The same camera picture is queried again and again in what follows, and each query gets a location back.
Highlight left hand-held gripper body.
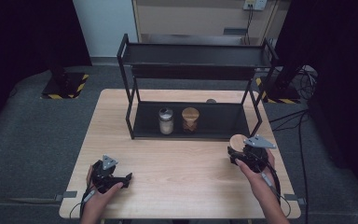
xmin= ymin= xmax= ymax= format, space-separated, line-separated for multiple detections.
xmin=90 ymin=154 xmax=120 ymax=194

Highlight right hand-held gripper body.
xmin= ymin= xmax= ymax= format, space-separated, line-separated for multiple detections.
xmin=241 ymin=133 xmax=277 ymax=174

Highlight pale-filled jar with wooden lid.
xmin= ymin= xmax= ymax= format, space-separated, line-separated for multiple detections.
xmin=228 ymin=133 xmax=250 ymax=154

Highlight black metal two-tier shelf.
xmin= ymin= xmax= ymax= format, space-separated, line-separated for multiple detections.
xmin=117 ymin=33 xmax=280 ymax=143

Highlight brown-filled jar with wooden lid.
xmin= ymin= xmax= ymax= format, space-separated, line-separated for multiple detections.
xmin=181 ymin=106 xmax=200 ymax=134

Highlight glass jar with metal lid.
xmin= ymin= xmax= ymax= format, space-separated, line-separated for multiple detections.
xmin=158 ymin=106 xmax=175 ymax=136

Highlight person's right hand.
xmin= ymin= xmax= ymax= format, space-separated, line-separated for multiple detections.
xmin=234 ymin=149 xmax=276 ymax=191

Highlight person's left hand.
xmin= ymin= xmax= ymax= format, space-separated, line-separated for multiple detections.
xmin=86 ymin=166 xmax=125 ymax=207

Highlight grey tape strip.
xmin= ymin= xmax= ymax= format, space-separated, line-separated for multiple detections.
xmin=54 ymin=190 xmax=78 ymax=203
xmin=283 ymin=193 xmax=308 ymax=206

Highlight black stand with striped base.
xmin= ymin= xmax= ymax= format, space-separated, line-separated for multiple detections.
xmin=255 ymin=59 xmax=302 ymax=105
xmin=40 ymin=54 xmax=90 ymax=101

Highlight dark curtain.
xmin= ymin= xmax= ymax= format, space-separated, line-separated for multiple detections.
xmin=0 ymin=0 xmax=93 ymax=139
xmin=273 ymin=0 xmax=358 ymax=195

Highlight beige wooden cabinet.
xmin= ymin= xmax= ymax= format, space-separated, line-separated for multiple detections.
xmin=131 ymin=0 xmax=291 ymax=47

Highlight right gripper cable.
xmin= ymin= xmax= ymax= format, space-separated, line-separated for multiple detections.
xmin=255 ymin=155 xmax=292 ymax=218

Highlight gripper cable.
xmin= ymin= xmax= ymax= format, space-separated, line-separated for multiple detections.
xmin=255 ymin=155 xmax=292 ymax=218
xmin=69 ymin=187 xmax=97 ymax=224

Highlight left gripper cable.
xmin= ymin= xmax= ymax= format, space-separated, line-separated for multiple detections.
xmin=69 ymin=187 xmax=97 ymax=224

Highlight black floor cable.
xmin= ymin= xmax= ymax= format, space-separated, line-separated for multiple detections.
xmin=268 ymin=108 xmax=310 ymax=224

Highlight tangled cable bundle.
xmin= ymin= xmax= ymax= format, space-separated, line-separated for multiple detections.
xmin=293 ymin=64 xmax=319 ymax=101

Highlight black socket cables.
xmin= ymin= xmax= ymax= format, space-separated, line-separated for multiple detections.
xmin=242 ymin=6 xmax=255 ymax=45

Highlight white wall socket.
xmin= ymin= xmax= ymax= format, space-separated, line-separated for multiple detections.
xmin=242 ymin=0 xmax=269 ymax=12

